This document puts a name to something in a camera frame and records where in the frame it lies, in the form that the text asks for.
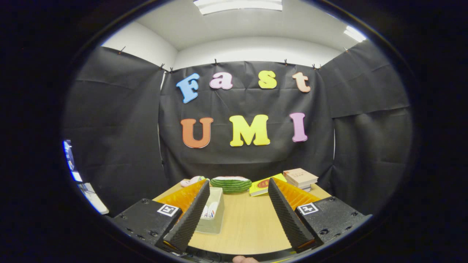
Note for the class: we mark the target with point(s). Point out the white book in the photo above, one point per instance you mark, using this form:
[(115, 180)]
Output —
[(306, 188)]

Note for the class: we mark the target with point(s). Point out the yellow book with red circle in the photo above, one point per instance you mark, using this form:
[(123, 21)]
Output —
[(261, 186)]

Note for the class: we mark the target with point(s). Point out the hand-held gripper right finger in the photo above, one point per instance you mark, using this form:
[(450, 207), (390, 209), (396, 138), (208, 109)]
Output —
[(287, 219)]

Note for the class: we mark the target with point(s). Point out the white striped canvas shoe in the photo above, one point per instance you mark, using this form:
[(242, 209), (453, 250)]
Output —
[(212, 210), (204, 212)]

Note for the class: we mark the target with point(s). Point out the blue printed packet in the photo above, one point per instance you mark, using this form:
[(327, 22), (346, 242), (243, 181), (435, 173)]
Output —
[(69, 159)]

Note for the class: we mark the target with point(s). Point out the small ceiling light panel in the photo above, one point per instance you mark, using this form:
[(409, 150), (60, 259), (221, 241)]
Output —
[(354, 34)]

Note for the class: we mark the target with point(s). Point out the watermelon slice plush toy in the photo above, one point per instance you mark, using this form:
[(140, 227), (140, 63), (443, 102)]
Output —
[(231, 184)]

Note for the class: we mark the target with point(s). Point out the cream fabric storage box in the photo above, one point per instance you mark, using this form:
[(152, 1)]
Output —
[(212, 224)]

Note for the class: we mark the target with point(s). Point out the long ceiling light panel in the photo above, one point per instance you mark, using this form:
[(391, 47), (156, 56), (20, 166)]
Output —
[(237, 5)]

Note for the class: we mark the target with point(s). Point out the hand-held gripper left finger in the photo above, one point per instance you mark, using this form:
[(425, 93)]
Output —
[(190, 219)]

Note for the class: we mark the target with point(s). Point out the tan paperback book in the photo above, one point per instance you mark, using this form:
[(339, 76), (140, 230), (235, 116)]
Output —
[(299, 177)]

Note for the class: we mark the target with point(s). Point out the pink star plush toy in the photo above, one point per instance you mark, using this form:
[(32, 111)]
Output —
[(192, 180)]

